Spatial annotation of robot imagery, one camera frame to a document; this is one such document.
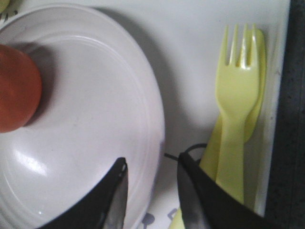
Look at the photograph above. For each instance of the orange mandarin fruit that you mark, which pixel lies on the orange mandarin fruit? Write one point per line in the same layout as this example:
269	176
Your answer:
20	88

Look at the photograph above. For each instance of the yellow plastic spoon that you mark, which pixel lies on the yellow plastic spoon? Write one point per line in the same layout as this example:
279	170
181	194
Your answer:
209	160

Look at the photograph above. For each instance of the yellow lemon right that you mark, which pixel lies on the yellow lemon right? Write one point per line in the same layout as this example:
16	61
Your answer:
3	5

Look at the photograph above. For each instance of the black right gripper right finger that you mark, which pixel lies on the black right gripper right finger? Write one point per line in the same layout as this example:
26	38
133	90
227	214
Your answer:
206	206

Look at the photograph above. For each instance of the beige round plate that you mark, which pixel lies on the beige round plate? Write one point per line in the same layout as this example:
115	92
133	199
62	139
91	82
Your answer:
100	101

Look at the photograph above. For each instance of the white bear print tray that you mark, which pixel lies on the white bear print tray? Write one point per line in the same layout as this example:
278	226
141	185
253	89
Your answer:
181	40

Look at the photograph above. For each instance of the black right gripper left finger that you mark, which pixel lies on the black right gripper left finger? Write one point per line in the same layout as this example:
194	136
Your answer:
104	207

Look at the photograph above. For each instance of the yellow plastic fork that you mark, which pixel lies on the yellow plastic fork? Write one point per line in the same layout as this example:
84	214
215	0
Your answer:
237	91

